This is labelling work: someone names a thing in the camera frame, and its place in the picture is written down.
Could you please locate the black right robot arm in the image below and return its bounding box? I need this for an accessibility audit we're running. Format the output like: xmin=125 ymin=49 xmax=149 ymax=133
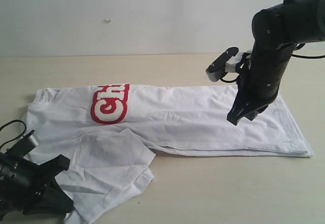
xmin=227 ymin=0 xmax=324 ymax=125

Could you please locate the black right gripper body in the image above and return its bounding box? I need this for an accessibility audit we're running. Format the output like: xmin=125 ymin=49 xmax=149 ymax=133
xmin=235 ymin=41 xmax=292 ymax=110

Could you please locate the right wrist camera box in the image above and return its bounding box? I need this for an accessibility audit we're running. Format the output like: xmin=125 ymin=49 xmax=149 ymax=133
xmin=206 ymin=47 xmax=239 ymax=82

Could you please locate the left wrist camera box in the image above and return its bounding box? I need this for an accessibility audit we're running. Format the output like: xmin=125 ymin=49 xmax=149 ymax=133
xmin=23 ymin=130 xmax=40 ymax=155

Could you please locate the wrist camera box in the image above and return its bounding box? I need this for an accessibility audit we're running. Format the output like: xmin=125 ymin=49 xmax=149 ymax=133
xmin=23 ymin=130 xmax=40 ymax=155
xmin=206 ymin=47 xmax=239 ymax=82

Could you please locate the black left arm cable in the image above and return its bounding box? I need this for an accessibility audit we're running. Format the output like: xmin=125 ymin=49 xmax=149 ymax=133
xmin=0 ymin=119 xmax=28 ymax=156

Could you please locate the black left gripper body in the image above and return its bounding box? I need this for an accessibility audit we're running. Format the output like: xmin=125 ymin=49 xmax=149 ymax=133
xmin=1 ymin=142 xmax=46 ymax=209

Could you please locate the white t-shirt red lettering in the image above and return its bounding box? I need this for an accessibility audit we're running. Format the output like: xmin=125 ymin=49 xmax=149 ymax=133
xmin=24 ymin=84 xmax=313 ymax=223

